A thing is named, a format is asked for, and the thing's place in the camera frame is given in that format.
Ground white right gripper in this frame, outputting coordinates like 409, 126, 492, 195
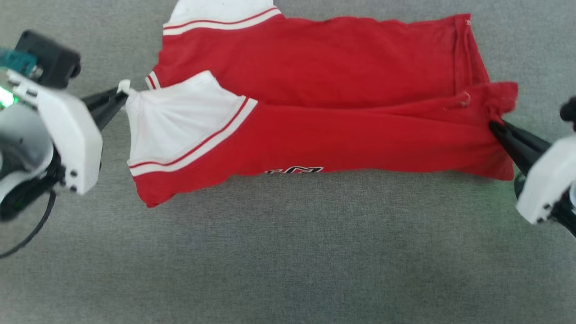
488, 119, 576, 225

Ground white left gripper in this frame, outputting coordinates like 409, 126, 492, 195
7, 69, 130, 195

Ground red and white shorts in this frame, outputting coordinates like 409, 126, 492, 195
125, 0, 519, 208

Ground teal cable connector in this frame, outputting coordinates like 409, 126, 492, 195
0, 48, 39, 80

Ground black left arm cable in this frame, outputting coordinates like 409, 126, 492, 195
0, 191, 57, 260

